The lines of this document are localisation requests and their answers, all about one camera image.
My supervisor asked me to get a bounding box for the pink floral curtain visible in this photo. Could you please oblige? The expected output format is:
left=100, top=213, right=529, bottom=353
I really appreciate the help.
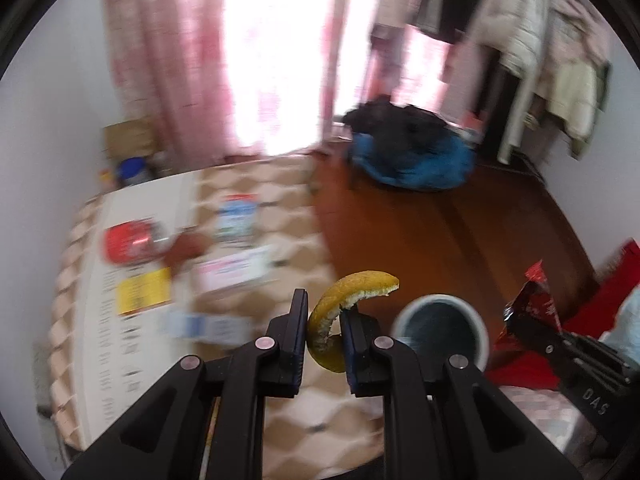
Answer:
left=104, top=0, right=375, bottom=170

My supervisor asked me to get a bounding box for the pink white tissue box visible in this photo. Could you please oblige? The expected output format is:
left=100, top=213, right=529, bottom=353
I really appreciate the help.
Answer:
left=191, top=246, right=272, bottom=294

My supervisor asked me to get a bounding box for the brown paper bag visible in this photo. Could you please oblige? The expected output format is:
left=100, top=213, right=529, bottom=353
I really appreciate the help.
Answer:
left=102, top=118, right=157, bottom=162

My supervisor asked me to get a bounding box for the dark clothes pile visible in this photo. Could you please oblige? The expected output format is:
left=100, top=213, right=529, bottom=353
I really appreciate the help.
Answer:
left=342, top=96, right=475, bottom=191

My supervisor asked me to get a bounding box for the red crushed soda can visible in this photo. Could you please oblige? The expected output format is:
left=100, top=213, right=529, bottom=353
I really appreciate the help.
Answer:
left=103, top=219, right=168, bottom=266

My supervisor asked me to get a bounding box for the red blanket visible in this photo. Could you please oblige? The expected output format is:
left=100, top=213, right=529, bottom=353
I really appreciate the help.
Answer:
left=485, top=240, right=639, bottom=391

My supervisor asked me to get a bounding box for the yellow citrus peel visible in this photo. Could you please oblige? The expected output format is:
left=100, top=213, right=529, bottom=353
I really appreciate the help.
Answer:
left=306, top=271, right=399, bottom=373

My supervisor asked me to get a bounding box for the blue lid white can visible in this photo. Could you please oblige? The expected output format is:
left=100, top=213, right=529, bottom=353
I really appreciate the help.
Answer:
left=116, top=157, right=152, bottom=186

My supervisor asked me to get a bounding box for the checkered bed cover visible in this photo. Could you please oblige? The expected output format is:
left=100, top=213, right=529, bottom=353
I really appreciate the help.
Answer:
left=49, top=155, right=383, bottom=479

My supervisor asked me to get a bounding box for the hanging clothes rack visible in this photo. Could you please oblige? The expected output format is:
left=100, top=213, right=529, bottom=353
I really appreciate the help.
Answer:
left=368, top=0, right=611, bottom=165

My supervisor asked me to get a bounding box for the white round trash bin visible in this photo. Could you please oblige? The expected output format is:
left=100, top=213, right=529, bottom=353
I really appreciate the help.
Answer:
left=390, top=294, right=490, bottom=372

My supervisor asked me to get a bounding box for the red black snack bag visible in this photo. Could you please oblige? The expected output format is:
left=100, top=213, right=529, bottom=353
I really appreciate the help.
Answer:
left=495, top=260, right=562, bottom=353

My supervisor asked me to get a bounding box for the blue white flat carton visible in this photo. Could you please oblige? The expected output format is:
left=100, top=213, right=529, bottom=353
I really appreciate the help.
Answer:
left=160, top=310, right=254, bottom=348

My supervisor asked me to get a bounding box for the brown snack wrapper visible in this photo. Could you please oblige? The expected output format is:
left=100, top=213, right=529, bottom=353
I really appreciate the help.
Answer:
left=162, top=230, right=210, bottom=276

